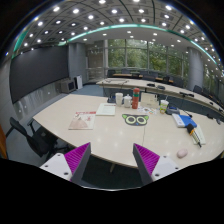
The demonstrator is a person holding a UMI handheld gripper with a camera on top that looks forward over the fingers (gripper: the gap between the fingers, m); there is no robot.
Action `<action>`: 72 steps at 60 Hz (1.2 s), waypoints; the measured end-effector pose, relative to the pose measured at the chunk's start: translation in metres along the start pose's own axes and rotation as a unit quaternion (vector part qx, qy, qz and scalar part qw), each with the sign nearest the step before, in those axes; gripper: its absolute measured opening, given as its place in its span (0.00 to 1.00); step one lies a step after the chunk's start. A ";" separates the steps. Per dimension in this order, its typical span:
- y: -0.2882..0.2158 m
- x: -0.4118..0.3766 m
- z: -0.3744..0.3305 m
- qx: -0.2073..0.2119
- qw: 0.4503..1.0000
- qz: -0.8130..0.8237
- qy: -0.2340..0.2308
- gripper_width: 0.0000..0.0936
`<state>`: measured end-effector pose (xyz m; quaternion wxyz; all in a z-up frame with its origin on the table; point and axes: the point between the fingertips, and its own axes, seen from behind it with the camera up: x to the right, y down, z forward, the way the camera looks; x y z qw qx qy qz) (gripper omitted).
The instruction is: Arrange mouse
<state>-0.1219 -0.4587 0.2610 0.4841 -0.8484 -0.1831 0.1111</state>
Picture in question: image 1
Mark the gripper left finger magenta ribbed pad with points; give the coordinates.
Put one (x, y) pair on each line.
(69, 166)

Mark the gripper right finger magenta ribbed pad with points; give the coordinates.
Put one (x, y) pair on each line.
(151, 166)

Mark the pink computer mouse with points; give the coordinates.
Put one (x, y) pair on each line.
(182, 153)

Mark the black owl-face mouse pad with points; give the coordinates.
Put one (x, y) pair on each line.
(135, 120)

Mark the black office chair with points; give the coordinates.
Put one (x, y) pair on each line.
(42, 142)

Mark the red cover magazine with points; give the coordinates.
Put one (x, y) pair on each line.
(83, 121)

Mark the colourful sticker sheet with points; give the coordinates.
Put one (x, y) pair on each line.
(147, 111)

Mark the black yellow marker tool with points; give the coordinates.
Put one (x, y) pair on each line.
(193, 134)

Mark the grey tape dispenser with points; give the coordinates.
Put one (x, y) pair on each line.
(172, 110)

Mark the white paper sheet right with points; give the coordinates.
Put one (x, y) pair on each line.
(200, 135)

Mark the white drink cup green print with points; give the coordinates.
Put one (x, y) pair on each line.
(163, 106)

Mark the white paper booklet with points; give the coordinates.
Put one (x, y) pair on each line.
(106, 109)

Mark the white name card stand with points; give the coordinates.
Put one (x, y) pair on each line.
(149, 100)

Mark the white lidded mug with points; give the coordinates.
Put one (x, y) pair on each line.
(127, 101)

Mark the long rear conference desk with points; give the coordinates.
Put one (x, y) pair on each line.
(163, 89)

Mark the red green-capped thermos bottle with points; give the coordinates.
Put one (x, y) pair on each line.
(135, 98)

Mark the white paper cup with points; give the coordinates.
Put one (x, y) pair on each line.
(119, 98)

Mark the grey crt monitor cabinet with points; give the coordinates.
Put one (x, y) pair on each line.
(67, 86)

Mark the large dark wall screen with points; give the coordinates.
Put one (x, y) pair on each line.
(35, 69)

